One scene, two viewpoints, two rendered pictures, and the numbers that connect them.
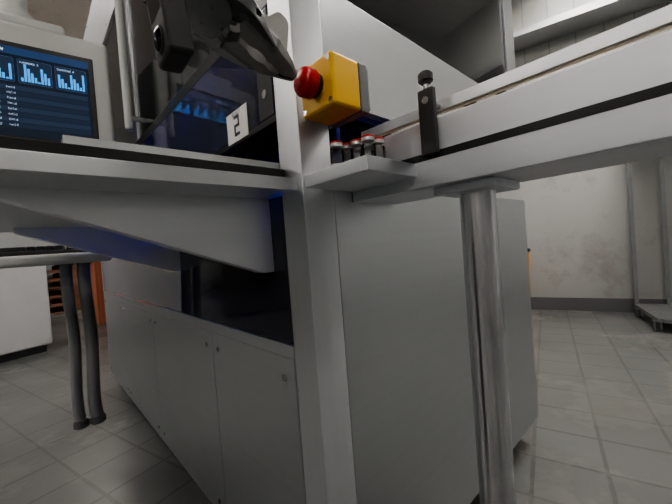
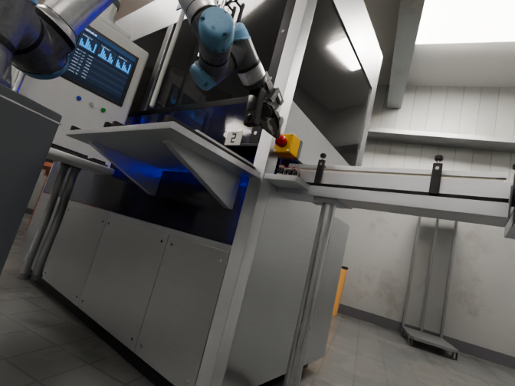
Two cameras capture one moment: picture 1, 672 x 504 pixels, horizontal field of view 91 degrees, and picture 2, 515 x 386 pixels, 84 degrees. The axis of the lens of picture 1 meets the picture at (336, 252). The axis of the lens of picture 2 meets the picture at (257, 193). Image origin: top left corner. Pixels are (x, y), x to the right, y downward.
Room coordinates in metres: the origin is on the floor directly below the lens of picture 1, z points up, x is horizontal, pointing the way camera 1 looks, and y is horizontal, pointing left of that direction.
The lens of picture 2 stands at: (-0.48, 0.22, 0.63)
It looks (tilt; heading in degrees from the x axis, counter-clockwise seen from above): 10 degrees up; 350
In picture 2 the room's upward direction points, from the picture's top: 14 degrees clockwise
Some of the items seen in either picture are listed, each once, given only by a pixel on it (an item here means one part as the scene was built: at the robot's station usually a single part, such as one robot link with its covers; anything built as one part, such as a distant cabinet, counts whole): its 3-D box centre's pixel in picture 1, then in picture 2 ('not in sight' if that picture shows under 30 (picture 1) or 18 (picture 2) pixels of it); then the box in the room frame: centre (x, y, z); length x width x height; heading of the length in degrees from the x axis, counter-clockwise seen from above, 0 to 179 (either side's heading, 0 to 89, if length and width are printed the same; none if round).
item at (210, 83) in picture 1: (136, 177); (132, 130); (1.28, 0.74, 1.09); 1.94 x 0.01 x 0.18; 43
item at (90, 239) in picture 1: (108, 252); (125, 171); (0.85, 0.59, 0.79); 0.34 x 0.03 x 0.13; 133
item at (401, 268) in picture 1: (263, 318); (166, 249); (1.61, 0.38, 0.44); 2.06 x 1.00 x 0.88; 43
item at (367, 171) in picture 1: (366, 177); (289, 183); (0.51, -0.06, 0.87); 0.14 x 0.13 x 0.02; 133
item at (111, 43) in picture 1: (118, 92); (134, 74); (1.46, 0.89, 1.50); 0.49 x 0.01 x 0.59; 43
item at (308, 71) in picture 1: (309, 83); (281, 141); (0.46, 0.02, 0.99); 0.04 x 0.04 x 0.04; 43
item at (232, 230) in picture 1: (166, 239); (201, 178); (0.49, 0.25, 0.79); 0.34 x 0.03 x 0.13; 133
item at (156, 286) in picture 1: (143, 270); (109, 188); (1.29, 0.76, 0.73); 1.98 x 0.01 x 0.25; 43
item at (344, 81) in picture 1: (333, 92); (287, 146); (0.50, -0.01, 0.99); 0.08 x 0.07 x 0.07; 133
